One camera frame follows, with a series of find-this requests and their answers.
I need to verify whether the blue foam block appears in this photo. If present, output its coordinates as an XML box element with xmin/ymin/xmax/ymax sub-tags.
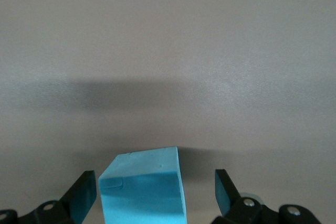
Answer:
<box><xmin>98</xmin><ymin>146</ymin><xmax>187</xmax><ymax>224</ymax></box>

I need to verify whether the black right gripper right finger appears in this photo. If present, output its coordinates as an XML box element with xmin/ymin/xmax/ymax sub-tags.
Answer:
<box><xmin>212</xmin><ymin>168</ymin><xmax>320</xmax><ymax>224</ymax></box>

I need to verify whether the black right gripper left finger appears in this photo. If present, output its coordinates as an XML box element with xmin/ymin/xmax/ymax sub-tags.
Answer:
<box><xmin>0</xmin><ymin>170</ymin><xmax>97</xmax><ymax>224</ymax></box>

